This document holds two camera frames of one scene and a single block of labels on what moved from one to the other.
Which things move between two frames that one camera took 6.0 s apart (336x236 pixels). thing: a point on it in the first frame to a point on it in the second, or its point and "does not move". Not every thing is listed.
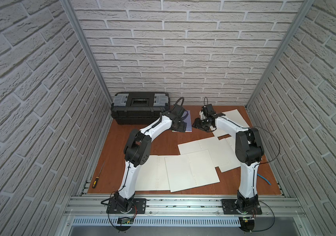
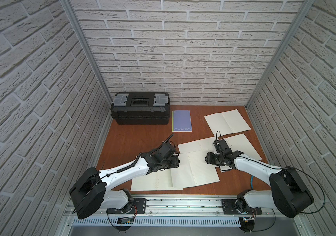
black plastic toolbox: [139, 107] does not move
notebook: [190, 170] does not move
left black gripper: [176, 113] to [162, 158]
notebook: [223, 151] does not move
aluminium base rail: [180, 211] does not move
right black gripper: [197, 124] to [209, 157]
